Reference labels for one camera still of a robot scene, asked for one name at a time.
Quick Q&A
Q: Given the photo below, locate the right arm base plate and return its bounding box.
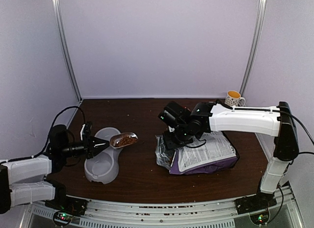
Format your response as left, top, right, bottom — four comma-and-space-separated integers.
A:
234, 193, 277, 214

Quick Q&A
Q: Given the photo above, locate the aluminium corner post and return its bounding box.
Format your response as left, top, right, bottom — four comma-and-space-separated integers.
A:
240, 0, 267, 95
52, 0, 82, 102

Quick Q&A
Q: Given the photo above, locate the brown pet food kibble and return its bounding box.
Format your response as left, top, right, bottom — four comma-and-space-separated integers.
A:
113, 136, 137, 148

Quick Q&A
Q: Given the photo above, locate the right aluminium corner post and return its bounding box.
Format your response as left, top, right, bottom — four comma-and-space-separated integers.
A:
240, 0, 267, 95

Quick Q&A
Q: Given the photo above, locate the aluminium front rail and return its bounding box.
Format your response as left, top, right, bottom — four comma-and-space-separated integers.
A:
18, 186, 304, 228

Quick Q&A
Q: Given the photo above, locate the left aluminium corner post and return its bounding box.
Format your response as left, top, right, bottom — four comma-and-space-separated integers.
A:
52, 0, 82, 102

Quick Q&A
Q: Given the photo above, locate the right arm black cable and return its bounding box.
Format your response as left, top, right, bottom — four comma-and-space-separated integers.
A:
215, 99, 314, 155

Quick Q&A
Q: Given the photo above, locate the purple puppy food bag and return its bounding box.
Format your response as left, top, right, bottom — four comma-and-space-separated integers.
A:
155, 132, 240, 175

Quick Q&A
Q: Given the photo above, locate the grey double pet bowl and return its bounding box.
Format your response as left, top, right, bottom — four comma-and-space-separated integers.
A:
84, 127, 123, 185

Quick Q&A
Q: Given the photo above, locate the metal food scoop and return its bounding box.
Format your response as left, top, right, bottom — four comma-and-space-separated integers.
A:
109, 132, 138, 149

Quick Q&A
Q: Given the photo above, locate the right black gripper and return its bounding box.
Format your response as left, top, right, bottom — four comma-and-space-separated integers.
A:
163, 123, 194, 150

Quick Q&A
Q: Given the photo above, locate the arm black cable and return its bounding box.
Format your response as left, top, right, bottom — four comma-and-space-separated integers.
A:
215, 99, 314, 155
31, 105, 87, 160

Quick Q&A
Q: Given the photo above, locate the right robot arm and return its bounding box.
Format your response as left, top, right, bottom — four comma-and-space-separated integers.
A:
158, 100, 299, 209

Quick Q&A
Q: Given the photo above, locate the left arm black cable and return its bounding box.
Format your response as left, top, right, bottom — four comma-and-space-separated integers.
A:
31, 105, 87, 160

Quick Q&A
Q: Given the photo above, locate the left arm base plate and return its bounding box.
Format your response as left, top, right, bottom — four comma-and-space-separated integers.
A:
45, 188, 88, 216

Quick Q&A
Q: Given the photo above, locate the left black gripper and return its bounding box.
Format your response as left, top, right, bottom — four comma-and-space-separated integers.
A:
60, 134, 109, 159

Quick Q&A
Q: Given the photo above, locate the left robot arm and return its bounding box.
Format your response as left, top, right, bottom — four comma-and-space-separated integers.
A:
0, 122, 110, 215

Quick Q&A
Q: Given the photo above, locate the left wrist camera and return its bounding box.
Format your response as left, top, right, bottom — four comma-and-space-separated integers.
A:
80, 121, 93, 141

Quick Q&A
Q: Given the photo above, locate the patterned mug yellow inside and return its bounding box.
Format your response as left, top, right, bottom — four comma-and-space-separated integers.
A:
225, 90, 246, 106

